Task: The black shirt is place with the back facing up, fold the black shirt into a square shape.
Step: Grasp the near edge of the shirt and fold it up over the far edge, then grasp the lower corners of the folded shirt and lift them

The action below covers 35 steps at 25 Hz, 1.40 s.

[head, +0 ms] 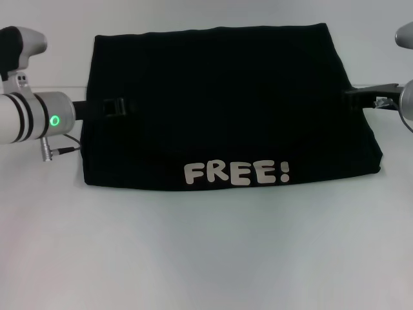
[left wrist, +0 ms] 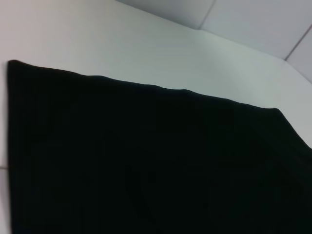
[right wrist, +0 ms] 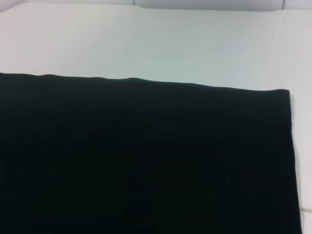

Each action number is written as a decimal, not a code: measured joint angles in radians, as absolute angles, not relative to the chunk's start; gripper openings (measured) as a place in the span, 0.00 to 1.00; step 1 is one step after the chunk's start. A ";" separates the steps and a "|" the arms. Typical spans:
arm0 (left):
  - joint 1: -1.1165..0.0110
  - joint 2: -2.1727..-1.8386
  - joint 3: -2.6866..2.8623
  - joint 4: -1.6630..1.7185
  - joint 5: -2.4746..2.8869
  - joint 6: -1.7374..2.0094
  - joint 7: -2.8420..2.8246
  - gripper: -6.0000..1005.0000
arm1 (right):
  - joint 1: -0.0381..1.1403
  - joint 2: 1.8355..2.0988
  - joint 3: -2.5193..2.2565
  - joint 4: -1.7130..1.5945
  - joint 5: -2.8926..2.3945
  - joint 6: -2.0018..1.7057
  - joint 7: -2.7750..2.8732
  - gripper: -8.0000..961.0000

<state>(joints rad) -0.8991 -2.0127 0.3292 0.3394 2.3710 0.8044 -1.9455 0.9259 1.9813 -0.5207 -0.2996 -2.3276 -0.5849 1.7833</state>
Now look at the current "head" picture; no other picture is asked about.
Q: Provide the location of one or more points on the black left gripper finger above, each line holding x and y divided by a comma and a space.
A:
114, 107

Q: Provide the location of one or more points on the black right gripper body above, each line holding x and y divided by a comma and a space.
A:
380, 92

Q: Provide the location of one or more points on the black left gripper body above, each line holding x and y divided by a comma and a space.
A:
88, 110

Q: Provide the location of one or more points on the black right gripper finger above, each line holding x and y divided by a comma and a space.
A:
351, 101

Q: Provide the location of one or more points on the black shirt with FREE print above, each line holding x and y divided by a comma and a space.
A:
226, 97

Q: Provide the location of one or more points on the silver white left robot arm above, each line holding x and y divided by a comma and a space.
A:
26, 117

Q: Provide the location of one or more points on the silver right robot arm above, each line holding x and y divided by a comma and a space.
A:
408, 100

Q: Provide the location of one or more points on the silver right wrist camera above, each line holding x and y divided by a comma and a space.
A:
406, 35

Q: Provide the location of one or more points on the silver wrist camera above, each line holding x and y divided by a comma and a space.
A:
406, 35
32, 42

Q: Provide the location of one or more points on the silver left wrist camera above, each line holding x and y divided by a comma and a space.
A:
32, 42

